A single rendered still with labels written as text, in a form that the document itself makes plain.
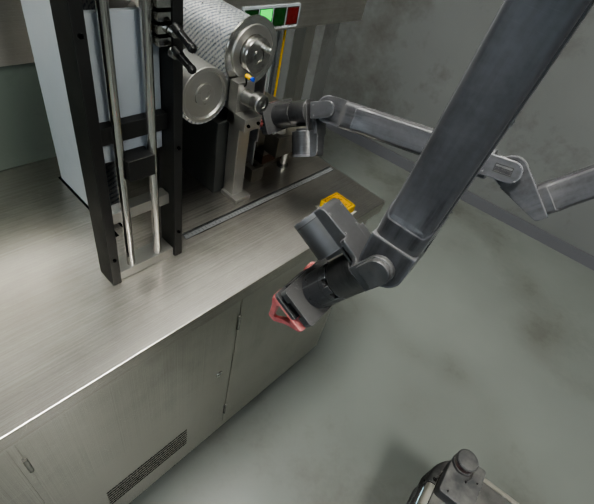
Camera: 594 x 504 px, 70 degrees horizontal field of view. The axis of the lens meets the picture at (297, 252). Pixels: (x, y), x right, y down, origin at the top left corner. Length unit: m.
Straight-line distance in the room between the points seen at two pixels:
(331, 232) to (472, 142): 0.21
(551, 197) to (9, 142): 1.15
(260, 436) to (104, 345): 1.00
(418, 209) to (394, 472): 1.46
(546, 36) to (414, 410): 1.71
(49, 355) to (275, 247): 0.50
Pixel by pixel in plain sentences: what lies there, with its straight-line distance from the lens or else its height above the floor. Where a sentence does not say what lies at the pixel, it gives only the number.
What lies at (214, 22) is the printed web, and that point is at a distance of 1.01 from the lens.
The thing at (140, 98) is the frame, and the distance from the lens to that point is 0.75.
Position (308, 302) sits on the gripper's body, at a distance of 0.61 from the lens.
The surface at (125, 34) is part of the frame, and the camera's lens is 0.71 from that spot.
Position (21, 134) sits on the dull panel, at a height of 0.98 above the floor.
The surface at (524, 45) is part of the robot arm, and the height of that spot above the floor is 1.51.
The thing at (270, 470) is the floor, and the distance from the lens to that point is 1.69.
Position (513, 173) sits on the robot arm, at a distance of 0.84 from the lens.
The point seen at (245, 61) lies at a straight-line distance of 0.97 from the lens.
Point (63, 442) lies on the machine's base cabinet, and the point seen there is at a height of 0.72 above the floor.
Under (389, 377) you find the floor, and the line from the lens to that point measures 1.99.
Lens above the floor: 1.59
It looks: 43 degrees down
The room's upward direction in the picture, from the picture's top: 15 degrees clockwise
